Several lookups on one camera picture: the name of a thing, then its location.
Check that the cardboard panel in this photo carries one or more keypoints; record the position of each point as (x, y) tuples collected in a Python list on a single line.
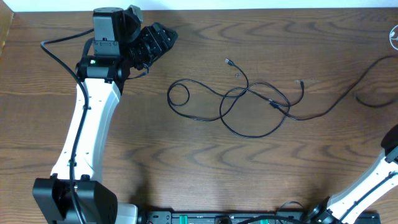
[(7, 16)]

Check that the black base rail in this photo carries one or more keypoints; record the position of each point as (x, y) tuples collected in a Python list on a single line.
[(170, 217)]

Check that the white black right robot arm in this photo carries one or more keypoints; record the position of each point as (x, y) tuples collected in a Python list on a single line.
[(381, 177)]

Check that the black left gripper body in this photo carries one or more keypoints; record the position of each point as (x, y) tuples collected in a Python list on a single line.
[(150, 46)]

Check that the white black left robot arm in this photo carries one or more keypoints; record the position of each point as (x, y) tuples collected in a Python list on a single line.
[(74, 192)]

